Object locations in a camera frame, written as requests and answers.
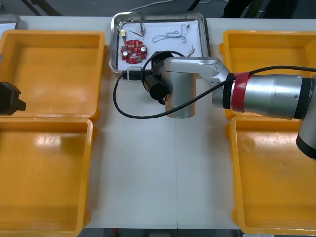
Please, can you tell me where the white paper sheet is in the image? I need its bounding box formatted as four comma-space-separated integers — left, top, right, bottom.
118, 20, 205, 70

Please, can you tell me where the yellow-orange plastic bin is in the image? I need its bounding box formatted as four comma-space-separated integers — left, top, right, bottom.
0, 116, 98, 237
219, 29, 316, 121
226, 115, 316, 235
0, 29, 108, 121

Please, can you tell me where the small steel tray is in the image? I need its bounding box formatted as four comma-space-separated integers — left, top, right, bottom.
0, 14, 21, 30

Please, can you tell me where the white floor cable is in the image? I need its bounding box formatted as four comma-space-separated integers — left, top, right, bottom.
128, 0, 228, 13

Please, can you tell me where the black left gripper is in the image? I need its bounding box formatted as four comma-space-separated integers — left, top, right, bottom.
0, 82, 27, 116

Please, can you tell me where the white twisted wire harness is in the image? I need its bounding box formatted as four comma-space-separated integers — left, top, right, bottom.
151, 24, 191, 45

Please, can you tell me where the round red circuit board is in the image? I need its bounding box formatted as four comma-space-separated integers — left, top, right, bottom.
120, 39, 148, 63

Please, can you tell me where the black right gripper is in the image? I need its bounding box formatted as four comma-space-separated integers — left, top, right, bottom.
150, 57, 165, 75

